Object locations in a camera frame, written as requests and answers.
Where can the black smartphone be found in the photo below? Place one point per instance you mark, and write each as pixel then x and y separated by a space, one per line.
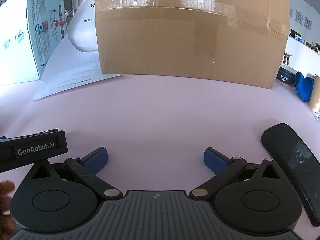
pixel 296 165

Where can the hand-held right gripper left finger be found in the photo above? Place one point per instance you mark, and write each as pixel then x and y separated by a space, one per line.
pixel 98 159

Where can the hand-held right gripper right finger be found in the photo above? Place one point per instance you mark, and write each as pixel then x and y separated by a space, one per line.
pixel 214 161

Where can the blue cloth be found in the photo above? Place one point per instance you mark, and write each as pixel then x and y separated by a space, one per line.
pixel 303 86

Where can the person's left hand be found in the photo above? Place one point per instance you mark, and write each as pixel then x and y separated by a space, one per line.
pixel 5 188

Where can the white reception counter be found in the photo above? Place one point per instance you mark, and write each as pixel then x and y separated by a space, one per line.
pixel 306 57

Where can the brown cardboard tube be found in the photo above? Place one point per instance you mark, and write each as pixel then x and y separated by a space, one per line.
pixel 315 92

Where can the dark patterned bowl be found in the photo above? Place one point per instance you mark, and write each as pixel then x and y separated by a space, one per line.
pixel 286 76

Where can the wooden stool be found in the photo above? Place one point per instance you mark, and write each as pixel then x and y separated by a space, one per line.
pixel 287 58

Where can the small framed screen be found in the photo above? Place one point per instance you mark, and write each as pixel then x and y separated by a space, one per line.
pixel 298 38

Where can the brown cardboard box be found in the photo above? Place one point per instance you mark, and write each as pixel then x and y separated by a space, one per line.
pixel 190 35

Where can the light blue printed carton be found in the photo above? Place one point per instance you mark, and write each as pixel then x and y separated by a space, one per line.
pixel 17 37

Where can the white paper bag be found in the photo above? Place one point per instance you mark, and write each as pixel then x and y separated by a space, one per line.
pixel 83 27

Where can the white printed paper sheet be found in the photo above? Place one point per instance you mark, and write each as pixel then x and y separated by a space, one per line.
pixel 72 72

